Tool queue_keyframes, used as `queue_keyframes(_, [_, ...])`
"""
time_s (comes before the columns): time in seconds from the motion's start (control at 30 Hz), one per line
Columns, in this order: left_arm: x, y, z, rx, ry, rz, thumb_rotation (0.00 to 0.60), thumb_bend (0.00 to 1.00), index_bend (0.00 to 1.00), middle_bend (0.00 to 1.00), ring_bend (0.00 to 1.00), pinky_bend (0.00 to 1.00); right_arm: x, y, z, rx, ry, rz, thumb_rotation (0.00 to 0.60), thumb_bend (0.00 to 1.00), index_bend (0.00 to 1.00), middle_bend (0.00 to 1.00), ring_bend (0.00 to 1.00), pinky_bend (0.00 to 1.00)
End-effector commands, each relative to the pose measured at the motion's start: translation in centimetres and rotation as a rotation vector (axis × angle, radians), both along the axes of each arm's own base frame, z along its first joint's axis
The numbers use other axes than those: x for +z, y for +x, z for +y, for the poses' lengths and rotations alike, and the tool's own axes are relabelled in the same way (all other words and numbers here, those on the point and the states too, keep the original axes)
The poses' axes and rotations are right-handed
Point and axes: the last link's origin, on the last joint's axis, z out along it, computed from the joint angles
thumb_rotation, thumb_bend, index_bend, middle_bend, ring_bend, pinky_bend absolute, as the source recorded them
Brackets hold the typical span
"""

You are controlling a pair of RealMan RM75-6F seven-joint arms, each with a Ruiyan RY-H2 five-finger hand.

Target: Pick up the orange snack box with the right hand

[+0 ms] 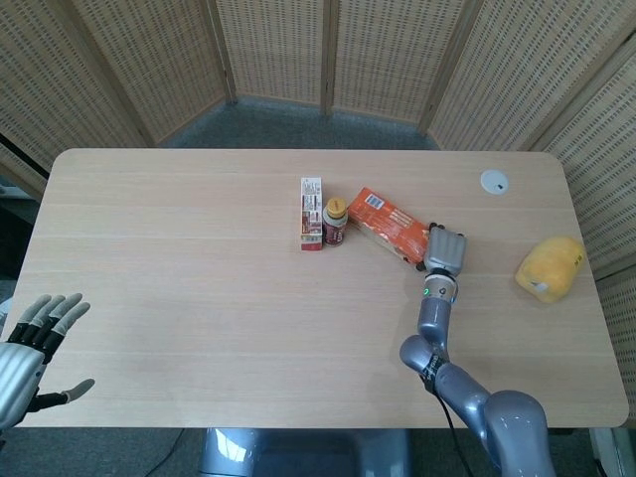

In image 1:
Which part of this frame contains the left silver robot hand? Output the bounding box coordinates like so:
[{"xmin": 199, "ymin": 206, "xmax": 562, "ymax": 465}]
[{"xmin": 0, "ymin": 292, "xmax": 95, "ymax": 431}]

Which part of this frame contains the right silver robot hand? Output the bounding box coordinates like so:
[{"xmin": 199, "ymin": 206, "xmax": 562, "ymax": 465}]
[{"xmin": 415, "ymin": 222, "xmax": 469, "ymax": 275}]

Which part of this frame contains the orange snack box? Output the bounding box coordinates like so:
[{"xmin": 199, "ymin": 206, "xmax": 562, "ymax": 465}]
[{"xmin": 347, "ymin": 186, "xmax": 431, "ymax": 267}]

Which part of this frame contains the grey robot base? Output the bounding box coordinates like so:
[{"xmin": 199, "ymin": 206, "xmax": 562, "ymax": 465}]
[{"xmin": 198, "ymin": 426, "xmax": 413, "ymax": 477}]

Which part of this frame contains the Costa coffee bottle yellow cap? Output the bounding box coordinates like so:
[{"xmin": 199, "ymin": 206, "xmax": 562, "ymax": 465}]
[{"xmin": 322, "ymin": 197, "xmax": 348, "ymax": 248}]

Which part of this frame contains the white red carton box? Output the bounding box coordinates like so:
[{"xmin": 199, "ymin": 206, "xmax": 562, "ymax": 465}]
[{"xmin": 299, "ymin": 177, "xmax": 326, "ymax": 253}]

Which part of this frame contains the woven rattan screen panel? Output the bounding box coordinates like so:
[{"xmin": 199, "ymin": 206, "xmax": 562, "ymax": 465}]
[
  {"xmin": 0, "ymin": 0, "xmax": 155, "ymax": 200},
  {"xmin": 213, "ymin": 0, "xmax": 333, "ymax": 115},
  {"xmin": 327, "ymin": 0, "xmax": 466, "ymax": 135},
  {"xmin": 426, "ymin": 0, "xmax": 636, "ymax": 153},
  {"xmin": 529, "ymin": 39, "xmax": 636, "ymax": 279},
  {"xmin": 64, "ymin": 0, "xmax": 238, "ymax": 148}
]

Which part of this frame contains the white round cable grommet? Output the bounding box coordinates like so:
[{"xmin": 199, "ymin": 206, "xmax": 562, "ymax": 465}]
[{"xmin": 479, "ymin": 169, "xmax": 510, "ymax": 197}]

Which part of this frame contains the black floor cable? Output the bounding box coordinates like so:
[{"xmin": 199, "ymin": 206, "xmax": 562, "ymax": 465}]
[{"xmin": 146, "ymin": 429, "xmax": 186, "ymax": 477}]

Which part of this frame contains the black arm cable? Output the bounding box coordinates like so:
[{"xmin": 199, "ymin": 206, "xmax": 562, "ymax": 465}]
[{"xmin": 421, "ymin": 355, "xmax": 472, "ymax": 477}]

